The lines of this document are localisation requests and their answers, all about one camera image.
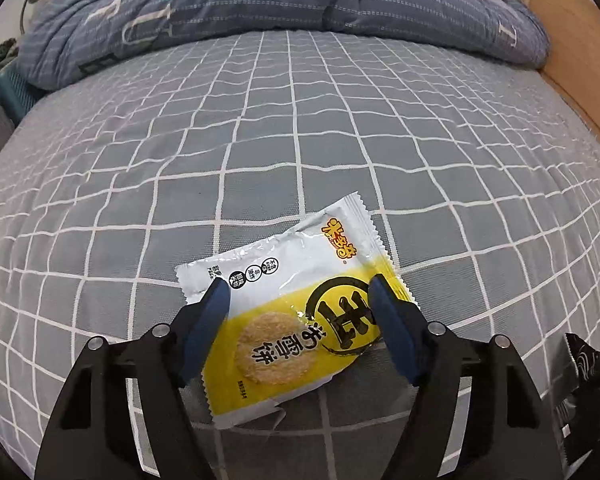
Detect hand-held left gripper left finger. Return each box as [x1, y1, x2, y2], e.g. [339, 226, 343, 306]
[35, 277, 231, 480]

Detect teal suitcase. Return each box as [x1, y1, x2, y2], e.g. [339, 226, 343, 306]
[0, 70, 43, 123]

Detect blue striped quilt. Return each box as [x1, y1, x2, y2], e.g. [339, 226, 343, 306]
[19, 0, 551, 92]

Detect yellow snack packet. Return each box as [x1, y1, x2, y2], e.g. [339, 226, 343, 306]
[175, 192, 415, 431]

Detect wooden bed frame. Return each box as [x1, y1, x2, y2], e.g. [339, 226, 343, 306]
[527, 0, 600, 156]

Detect black packet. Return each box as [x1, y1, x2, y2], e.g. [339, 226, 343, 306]
[555, 332, 600, 441]

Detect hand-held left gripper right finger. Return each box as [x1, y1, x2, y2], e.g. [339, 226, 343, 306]
[367, 274, 566, 480]

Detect grey checked bed mattress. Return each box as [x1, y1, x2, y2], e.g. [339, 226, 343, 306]
[0, 30, 600, 480]

